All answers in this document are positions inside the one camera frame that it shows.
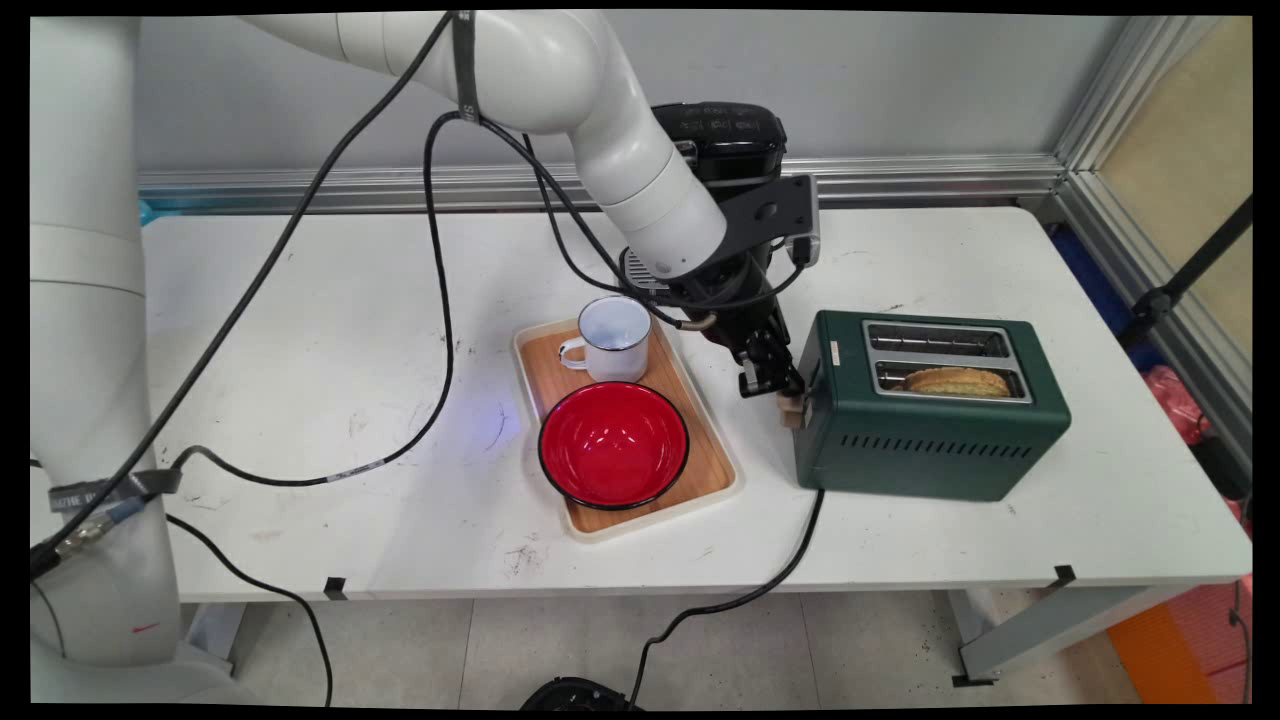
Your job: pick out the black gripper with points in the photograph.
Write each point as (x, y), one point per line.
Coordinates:
(735, 305)

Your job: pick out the beige toaster lever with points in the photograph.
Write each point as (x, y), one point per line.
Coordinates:
(792, 401)

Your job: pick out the bread slice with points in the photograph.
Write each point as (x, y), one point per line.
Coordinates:
(958, 382)

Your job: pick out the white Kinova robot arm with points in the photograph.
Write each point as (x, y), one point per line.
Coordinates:
(90, 350)

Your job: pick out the beige toaster knob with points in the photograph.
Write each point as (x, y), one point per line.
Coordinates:
(794, 420)

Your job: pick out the wooden tray with white rim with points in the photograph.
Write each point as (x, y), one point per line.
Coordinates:
(705, 465)

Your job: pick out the white enamel mug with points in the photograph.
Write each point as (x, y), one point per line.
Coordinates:
(615, 345)

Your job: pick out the red enamel bowl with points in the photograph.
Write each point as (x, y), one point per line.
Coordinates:
(613, 445)

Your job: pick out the green two-slot toaster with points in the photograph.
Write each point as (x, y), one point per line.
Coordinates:
(930, 450)

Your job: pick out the black coffee machine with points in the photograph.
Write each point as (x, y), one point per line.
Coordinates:
(735, 140)

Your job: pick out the blue crate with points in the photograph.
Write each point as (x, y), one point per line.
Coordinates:
(1095, 285)

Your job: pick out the black table edge clip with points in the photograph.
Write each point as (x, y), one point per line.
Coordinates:
(335, 588)
(1064, 576)

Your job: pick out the black round floor object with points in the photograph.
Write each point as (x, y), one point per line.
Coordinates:
(575, 693)

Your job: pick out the grey table leg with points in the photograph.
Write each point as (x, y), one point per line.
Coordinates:
(1060, 625)

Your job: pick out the pink plastic bag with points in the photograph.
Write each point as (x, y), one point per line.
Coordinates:
(1178, 405)

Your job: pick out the black tripod pole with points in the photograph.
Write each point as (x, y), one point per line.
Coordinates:
(1190, 270)

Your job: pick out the orange box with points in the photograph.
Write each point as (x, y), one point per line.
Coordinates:
(1170, 655)

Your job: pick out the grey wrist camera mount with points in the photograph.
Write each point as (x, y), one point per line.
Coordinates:
(770, 210)

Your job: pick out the aluminium corner frame post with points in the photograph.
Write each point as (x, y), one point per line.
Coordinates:
(1150, 270)

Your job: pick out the aluminium frame rail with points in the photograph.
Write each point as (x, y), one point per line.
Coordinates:
(400, 187)

